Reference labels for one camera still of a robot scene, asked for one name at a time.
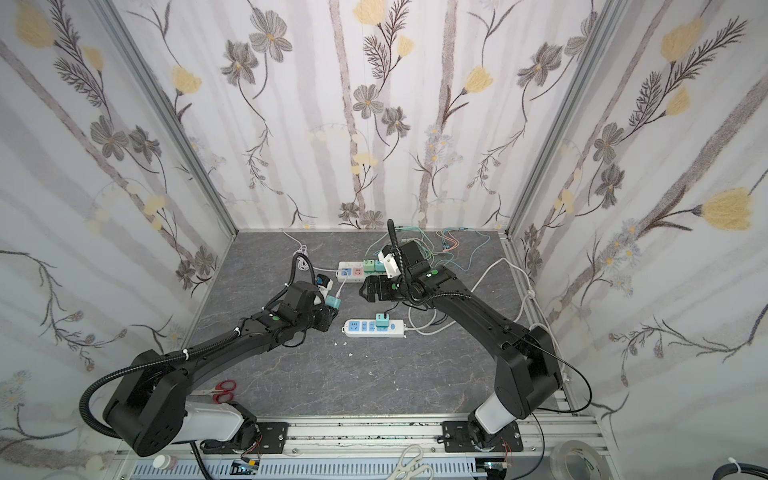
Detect white multicolour power strip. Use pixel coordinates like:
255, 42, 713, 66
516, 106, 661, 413
336, 260, 385, 283

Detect white blue power strip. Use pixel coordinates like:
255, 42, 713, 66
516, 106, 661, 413
342, 319, 405, 338

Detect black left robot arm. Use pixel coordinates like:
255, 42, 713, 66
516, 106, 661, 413
78, 268, 339, 457

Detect white bottle cap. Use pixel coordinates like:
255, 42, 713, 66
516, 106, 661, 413
152, 454, 174, 470

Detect clear tape roll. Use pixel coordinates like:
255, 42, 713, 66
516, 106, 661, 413
549, 440, 612, 480

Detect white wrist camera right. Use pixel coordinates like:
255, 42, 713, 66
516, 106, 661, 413
377, 251, 401, 279

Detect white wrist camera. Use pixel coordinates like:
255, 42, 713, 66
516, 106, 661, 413
315, 273, 334, 297
377, 251, 401, 279

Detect black thin cable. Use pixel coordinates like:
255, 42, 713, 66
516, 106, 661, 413
383, 296, 451, 328

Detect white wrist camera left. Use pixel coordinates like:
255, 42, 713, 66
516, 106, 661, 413
315, 273, 334, 297

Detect red handled scissors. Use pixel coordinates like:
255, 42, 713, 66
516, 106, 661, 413
190, 379, 237, 404

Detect white scissors handles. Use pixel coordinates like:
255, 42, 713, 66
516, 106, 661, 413
387, 444, 435, 480

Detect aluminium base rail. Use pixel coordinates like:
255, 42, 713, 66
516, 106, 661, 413
109, 412, 617, 479

